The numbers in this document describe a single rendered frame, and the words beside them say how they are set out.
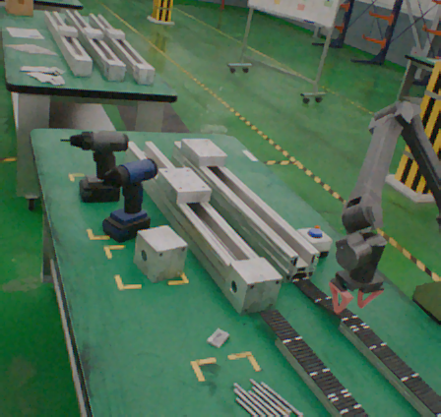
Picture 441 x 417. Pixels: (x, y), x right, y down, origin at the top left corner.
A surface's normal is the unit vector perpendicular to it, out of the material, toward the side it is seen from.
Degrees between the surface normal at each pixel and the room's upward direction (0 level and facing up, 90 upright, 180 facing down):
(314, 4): 90
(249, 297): 90
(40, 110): 90
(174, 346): 0
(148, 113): 90
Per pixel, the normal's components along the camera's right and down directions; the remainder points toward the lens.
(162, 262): 0.59, 0.45
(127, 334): 0.18, -0.88
